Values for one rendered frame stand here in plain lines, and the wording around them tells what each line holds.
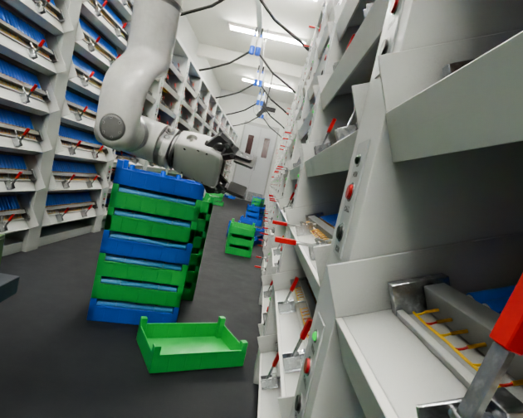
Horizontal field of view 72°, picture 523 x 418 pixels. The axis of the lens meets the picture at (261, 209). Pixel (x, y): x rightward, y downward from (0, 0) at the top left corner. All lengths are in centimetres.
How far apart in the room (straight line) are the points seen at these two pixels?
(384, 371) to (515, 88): 18
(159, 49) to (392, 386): 69
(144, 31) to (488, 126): 67
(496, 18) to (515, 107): 22
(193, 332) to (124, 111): 88
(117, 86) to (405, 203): 53
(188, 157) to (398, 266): 50
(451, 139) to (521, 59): 7
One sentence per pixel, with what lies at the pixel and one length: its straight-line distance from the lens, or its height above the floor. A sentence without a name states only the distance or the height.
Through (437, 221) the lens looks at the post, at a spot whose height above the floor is 59.
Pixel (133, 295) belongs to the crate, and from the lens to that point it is 137.
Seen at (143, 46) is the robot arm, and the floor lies 79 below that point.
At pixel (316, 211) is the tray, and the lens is 104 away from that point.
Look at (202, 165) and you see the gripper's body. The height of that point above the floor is 60.
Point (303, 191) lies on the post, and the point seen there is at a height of 59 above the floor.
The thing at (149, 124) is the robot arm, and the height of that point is 65.
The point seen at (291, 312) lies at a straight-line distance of 89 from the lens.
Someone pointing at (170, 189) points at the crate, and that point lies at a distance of 128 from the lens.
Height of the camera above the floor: 59
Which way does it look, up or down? 4 degrees down
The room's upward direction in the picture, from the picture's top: 13 degrees clockwise
